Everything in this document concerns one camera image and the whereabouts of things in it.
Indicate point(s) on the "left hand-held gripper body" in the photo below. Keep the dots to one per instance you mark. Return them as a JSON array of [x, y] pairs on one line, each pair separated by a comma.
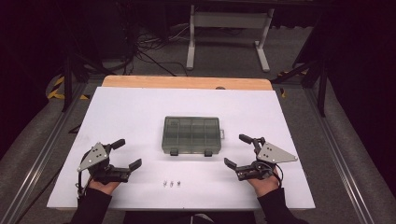
[[95, 155]]

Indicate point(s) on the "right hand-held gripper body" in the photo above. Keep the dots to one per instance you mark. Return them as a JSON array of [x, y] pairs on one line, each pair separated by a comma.
[[274, 154]]

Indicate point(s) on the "aluminium floor rail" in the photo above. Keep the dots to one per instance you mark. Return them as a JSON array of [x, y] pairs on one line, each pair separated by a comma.
[[37, 161], [339, 155]]

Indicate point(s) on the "black metal stand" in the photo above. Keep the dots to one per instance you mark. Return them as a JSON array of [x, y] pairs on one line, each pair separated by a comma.
[[322, 93]]

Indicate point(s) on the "clear plastic compartment box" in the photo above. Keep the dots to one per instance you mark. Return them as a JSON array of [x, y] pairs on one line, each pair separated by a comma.
[[190, 134]]

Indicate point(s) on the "person's left hand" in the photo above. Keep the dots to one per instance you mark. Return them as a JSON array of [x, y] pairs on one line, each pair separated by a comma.
[[104, 187]]

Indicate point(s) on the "white metal stand frame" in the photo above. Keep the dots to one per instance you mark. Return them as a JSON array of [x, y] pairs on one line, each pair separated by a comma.
[[230, 19]]

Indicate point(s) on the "white board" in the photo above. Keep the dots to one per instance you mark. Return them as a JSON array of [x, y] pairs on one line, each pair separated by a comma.
[[124, 124]]

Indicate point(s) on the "person's right hand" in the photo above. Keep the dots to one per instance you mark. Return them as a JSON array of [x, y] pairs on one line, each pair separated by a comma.
[[264, 186]]

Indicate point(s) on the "yellow black floor tape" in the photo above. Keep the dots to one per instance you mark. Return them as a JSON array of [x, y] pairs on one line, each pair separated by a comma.
[[56, 93]]

